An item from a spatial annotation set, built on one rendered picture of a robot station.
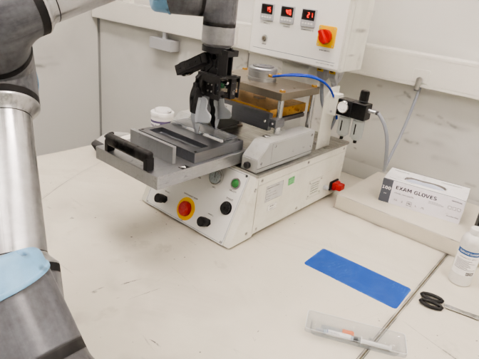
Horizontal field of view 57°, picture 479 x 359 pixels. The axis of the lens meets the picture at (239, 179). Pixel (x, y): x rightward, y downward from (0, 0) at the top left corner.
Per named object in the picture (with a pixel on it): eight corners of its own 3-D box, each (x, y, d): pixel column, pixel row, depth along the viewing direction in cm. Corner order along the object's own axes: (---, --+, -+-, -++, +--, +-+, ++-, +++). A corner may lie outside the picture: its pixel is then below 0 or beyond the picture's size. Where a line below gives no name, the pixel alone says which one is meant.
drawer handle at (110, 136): (112, 148, 102) (111, 132, 100) (154, 169, 93) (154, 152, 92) (104, 150, 100) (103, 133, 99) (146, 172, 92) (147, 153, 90)
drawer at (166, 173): (188, 139, 125) (189, 112, 122) (248, 163, 113) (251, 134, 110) (95, 161, 104) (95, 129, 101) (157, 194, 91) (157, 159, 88)
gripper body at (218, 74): (217, 104, 102) (222, 50, 97) (191, 95, 107) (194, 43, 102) (239, 100, 107) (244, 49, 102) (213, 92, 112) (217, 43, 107)
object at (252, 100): (249, 100, 139) (252, 69, 135) (308, 117, 126) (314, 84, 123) (210, 106, 127) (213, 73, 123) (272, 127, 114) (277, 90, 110)
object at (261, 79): (254, 95, 146) (259, 54, 141) (338, 119, 128) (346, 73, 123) (202, 103, 128) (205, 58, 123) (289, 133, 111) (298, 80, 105)
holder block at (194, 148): (187, 128, 122) (187, 119, 121) (242, 149, 110) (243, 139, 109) (137, 138, 110) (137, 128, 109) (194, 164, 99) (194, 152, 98)
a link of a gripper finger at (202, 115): (202, 138, 104) (212, 100, 102) (184, 131, 108) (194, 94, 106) (210, 139, 107) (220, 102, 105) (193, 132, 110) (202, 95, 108)
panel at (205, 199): (145, 201, 126) (169, 140, 125) (222, 246, 109) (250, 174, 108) (140, 200, 124) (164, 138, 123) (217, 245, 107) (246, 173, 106)
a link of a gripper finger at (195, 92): (189, 112, 105) (199, 75, 103) (185, 111, 106) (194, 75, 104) (203, 115, 109) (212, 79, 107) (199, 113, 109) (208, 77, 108)
